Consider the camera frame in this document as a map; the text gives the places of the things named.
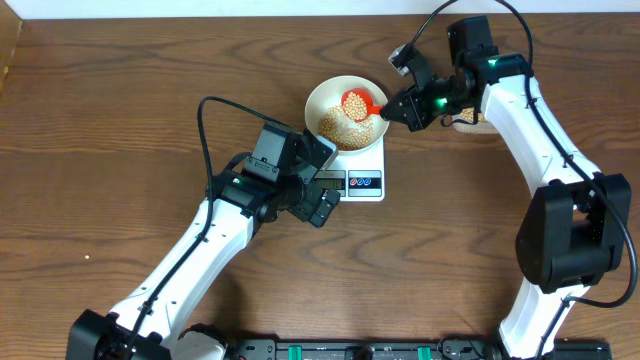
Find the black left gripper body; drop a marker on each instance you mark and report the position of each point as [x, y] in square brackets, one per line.
[299, 199]

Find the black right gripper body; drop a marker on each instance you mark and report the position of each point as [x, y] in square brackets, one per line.
[437, 100]

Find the red measuring scoop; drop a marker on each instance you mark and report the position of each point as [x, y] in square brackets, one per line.
[358, 104]

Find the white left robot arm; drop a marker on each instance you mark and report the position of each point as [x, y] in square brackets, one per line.
[149, 323]

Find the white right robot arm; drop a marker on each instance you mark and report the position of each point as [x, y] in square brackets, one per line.
[575, 228]

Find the white digital kitchen scale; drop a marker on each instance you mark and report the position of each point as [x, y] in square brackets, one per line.
[358, 176]

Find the soybeans in bowl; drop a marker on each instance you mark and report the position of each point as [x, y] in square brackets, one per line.
[345, 133]

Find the beige bowl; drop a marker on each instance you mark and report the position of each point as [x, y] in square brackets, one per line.
[329, 93]

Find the soybeans in container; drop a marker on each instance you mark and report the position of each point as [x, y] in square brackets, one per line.
[468, 116]

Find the clear plastic container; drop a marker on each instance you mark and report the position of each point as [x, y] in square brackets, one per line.
[473, 128]

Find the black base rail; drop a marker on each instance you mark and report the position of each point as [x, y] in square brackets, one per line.
[380, 349]

